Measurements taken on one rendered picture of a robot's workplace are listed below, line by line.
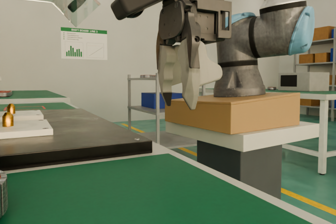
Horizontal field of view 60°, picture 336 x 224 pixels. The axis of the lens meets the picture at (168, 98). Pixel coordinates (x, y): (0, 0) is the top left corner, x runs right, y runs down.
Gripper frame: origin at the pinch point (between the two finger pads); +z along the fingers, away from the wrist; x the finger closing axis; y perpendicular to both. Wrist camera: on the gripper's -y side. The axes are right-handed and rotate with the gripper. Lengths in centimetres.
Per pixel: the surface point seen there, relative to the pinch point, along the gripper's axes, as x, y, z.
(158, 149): 9.7, 2.0, 9.5
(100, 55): 560, 130, -55
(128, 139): 10.6, -3.3, 7.4
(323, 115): 134, 227, 28
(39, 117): 44.6, -15.3, 6.7
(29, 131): 20.4, -18.4, 6.3
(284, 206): -17.1, 2.9, 9.5
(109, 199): -8.2, -11.9, 9.4
